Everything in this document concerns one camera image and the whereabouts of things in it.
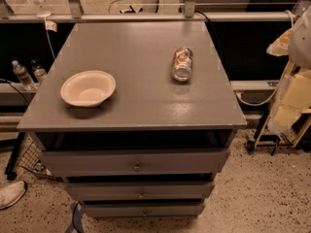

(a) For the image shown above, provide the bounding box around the bottom drawer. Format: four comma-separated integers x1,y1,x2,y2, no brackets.
85,202,204,217

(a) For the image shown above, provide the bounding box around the metal rail frame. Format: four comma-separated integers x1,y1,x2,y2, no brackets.
1,0,310,23

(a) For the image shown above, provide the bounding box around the middle drawer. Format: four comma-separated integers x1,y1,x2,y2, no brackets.
65,182,215,201

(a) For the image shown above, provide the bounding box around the top drawer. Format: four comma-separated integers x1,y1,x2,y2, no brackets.
40,148,229,177

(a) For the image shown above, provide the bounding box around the white cable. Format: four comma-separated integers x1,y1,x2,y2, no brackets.
42,16,56,61

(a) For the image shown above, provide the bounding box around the blue strap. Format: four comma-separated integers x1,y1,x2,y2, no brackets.
64,201,86,233

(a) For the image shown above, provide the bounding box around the clear water bottle rear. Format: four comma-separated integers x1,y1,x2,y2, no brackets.
30,59,47,83

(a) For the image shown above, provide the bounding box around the clear water bottle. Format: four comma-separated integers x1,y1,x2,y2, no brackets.
30,59,47,83
12,60,36,91

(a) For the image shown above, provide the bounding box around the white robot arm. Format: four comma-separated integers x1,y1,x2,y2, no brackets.
266,7,311,69

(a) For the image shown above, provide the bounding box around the grey drawer cabinet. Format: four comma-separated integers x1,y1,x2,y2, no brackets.
19,22,246,209

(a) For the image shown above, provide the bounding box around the clear water bottle front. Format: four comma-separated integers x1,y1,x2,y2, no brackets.
12,60,36,91

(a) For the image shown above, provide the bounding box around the white paper bowl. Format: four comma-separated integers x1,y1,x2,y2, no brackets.
60,70,116,108

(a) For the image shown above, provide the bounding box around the wire mesh basket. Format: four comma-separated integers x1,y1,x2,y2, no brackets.
17,142,56,181

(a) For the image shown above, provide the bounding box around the orange soda can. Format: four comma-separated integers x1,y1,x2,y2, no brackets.
171,47,192,82

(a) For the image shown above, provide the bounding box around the drawer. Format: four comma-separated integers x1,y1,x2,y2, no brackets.
65,182,215,201
40,148,229,177
85,202,204,217

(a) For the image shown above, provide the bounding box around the white shoe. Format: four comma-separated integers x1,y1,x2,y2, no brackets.
0,181,27,210

